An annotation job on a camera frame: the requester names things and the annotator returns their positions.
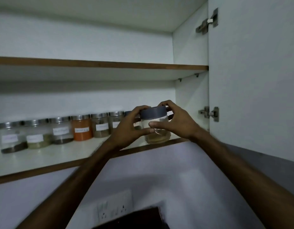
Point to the person's right hand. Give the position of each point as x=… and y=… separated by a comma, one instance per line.
x=180, y=123

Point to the person's left hand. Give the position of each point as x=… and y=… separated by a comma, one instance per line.
x=128, y=131

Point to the person's left thumb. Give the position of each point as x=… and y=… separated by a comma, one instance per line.
x=147, y=131

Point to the person's right thumb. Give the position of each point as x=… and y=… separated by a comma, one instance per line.
x=156, y=124

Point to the clear jar with grey lid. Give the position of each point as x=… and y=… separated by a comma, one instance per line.
x=159, y=138

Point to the person's right forearm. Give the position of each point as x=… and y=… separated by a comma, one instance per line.
x=244, y=174

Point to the person's left forearm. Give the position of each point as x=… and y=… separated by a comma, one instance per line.
x=75, y=186

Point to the metal cabinet door hinge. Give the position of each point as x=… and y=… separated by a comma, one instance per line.
x=212, y=114
x=210, y=20

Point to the white shelf with brown edge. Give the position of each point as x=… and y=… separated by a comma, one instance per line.
x=89, y=69

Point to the row of steel-lidded spice jars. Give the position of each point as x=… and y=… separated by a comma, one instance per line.
x=58, y=131

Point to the black flat object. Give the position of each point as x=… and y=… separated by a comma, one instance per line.
x=137, y=220

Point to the white cabinet door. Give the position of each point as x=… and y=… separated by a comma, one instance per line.
x=256, y=81

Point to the white wall socket plate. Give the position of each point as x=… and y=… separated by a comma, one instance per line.
x=113, y=208

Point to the white wall cabinet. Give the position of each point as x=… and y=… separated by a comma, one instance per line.
x=89, y=40

